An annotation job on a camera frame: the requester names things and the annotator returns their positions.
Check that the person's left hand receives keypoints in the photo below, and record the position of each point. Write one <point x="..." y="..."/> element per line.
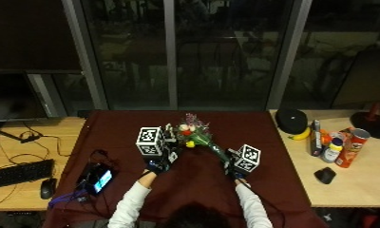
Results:
<point x="157" y="163"/>

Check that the person's right hand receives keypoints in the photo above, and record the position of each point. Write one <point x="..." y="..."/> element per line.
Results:
<point x="232" y="167"/>

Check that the flower bouquet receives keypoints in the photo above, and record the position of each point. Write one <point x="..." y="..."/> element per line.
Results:
<point x="196" y="134"/>

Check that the white marker cube on right glove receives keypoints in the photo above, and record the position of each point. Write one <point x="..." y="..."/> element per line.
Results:
<point x="248" y="158"/>

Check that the white marker cube on glove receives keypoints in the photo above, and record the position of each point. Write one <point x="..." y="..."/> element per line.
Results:
<point x="149" y="141"/>
<point x="248" y="158"/>

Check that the white marker cube on left glove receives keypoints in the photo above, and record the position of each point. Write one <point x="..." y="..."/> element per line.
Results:
<point x="149" y="141"/>

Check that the dark red tablecloth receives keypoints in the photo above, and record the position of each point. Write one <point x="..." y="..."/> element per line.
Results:
<point x="189" y="186"/>

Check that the black device with lit screen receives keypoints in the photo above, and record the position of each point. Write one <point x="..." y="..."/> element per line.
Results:
<point x="96" y="179"/>

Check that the the person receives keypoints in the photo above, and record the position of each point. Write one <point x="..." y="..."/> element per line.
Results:
<point x="196" y="217"/>

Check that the yellow banana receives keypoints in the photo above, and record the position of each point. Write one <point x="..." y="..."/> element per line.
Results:
<point x="300" y="135"/>

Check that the black round cap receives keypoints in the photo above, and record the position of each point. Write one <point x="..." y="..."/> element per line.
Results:
<point x="290" y="121"/>

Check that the dark rectangular box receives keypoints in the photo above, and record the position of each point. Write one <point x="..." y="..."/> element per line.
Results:
<point x="316" y="139"/>

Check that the black ergonomic mouse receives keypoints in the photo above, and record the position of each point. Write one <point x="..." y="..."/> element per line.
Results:
<point x="324" y="175"/>

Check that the orange snack packet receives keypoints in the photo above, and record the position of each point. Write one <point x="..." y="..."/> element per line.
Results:
<point x="325" y="137"/>

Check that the white bottle with yellow cap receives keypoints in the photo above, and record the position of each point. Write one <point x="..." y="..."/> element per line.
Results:
<point x="332" y="150"/>

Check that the black computer mouse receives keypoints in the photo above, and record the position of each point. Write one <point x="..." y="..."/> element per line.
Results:
<point x="47" y="188"/>

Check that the red chip can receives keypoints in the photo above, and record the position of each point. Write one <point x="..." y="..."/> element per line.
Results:
<point x="352" y="148"/>

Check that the black keyboard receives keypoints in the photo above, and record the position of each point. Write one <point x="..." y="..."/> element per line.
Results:
<point x="19" y="173"/>

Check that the dark monitor with red stand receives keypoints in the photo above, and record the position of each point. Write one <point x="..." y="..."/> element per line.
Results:
<point x="366" y="95"/>

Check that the black monitor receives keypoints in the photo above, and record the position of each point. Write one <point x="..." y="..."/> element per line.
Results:
<point x="12" y="95"/>

